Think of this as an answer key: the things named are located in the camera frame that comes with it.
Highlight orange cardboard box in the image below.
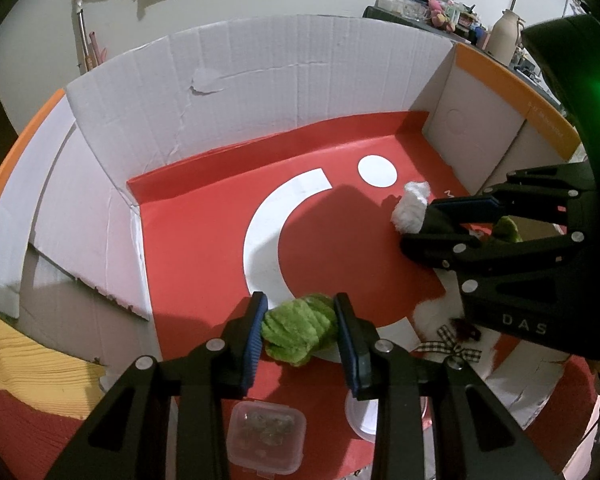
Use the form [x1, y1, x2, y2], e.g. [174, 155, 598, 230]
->
[0, 14, 583, 441]

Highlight clear plastic bead box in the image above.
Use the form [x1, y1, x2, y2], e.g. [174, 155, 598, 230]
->
[226, 400, 307, 476]

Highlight red knitted mat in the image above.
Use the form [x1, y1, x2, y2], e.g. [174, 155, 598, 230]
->
[0, 350, 600, 480]

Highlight clear round plastic lid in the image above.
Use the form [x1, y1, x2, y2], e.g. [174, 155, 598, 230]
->
[345, 390, 428, 443]

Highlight metal mop pole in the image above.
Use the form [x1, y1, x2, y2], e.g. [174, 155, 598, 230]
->
[72, 0, 93, 73]

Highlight small green fuzzy plush toy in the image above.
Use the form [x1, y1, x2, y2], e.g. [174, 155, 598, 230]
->
[495, 216, 523, 243]

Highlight white plush doll checked bow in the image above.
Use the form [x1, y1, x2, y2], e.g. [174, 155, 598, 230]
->
[390, 180, 483, 366]

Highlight pink sticks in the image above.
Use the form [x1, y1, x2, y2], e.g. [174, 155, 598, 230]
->
[87, 31, 106, 68]

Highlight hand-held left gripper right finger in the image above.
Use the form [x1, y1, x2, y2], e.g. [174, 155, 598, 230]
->
[332, 292, 556, 480]

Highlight beige jug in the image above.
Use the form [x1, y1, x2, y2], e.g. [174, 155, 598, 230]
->
[487, 9, 526, 63]

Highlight large green fuzzy plush toy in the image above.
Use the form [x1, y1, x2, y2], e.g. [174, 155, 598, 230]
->
[261, 294, 340, 367]

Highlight clutter of small items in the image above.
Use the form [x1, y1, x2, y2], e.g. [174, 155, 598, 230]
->
[380, 0, 491, 43]

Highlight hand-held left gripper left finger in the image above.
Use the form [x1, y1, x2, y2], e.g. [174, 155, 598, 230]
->
[45, 291, 270, 480]

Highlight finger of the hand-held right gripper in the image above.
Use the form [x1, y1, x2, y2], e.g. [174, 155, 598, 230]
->
[427, 162, 596, 227]
[400, 232, 588, 286]

